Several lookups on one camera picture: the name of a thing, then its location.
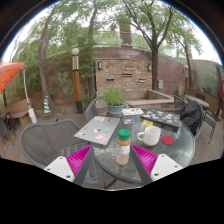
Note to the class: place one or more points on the yellow and blue striped cone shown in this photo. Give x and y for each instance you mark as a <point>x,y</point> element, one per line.
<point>47,106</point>

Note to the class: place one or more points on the small yellow card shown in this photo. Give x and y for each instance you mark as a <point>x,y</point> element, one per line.
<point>147,123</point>

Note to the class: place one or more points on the green plant in blue pot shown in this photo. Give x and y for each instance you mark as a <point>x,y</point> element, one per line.
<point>115,100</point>

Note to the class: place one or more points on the slender tree behind wall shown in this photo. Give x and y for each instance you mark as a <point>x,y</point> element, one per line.
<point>92,23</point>

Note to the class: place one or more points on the thin dark tree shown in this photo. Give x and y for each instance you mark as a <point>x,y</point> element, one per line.
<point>189,66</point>

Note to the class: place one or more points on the grey chair carrying jacket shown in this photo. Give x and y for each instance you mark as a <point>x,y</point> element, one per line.
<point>170,110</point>

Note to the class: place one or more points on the white ceramic mug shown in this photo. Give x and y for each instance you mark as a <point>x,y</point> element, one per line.
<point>151,136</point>

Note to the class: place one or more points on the black jacket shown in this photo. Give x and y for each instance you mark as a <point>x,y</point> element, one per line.
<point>191,116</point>

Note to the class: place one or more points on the wooden lamp post with globe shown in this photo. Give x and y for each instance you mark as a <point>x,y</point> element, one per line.
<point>77,83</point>

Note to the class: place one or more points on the black metal patio chair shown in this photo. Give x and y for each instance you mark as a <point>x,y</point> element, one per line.
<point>211,120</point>

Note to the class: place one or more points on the round grey patio table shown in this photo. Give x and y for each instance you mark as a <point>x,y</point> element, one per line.
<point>196,100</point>

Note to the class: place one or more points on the small blue colourful card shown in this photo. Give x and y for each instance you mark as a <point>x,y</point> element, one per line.
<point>130,121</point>

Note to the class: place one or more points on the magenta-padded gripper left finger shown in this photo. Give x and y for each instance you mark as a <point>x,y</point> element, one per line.
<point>79,160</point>

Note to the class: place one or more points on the grey wall utility box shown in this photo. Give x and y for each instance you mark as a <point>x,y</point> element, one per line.
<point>160,84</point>

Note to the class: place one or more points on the large dark forked tree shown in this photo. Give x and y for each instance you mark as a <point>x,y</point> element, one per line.
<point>154,66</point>

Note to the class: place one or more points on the white printed sticker sheet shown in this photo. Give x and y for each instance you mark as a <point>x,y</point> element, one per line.
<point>132,111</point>

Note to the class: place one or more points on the closed maroon patio umbrella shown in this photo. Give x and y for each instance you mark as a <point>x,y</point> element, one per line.
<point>220,86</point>

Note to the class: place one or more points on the leaning tree with pale trunk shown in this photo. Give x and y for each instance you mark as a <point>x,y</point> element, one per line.
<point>43,66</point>

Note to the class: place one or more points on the black wall lamp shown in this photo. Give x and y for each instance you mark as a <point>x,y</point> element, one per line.
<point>100,65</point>
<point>149,67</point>

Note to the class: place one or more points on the flat round red coaster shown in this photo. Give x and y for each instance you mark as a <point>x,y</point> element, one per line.
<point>167,140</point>

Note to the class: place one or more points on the wooden bench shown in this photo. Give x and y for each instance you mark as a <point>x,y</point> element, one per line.
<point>18,110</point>

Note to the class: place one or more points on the silver laptop with stickers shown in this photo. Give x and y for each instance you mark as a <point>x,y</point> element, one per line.
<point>98,128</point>

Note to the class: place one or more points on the orange patio umbrella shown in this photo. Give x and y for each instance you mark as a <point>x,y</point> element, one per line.
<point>10,73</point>

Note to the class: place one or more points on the black laptop with stickers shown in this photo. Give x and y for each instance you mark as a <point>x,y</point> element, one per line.
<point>161,118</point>

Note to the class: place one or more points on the green-capped brown drink bottle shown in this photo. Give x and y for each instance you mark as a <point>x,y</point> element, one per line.
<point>122,150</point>

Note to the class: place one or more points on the slim wooden lamp post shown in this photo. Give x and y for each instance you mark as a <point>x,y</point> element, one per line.
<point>186,80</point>

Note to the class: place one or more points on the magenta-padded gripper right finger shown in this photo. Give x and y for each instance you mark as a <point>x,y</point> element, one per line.
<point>145,159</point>

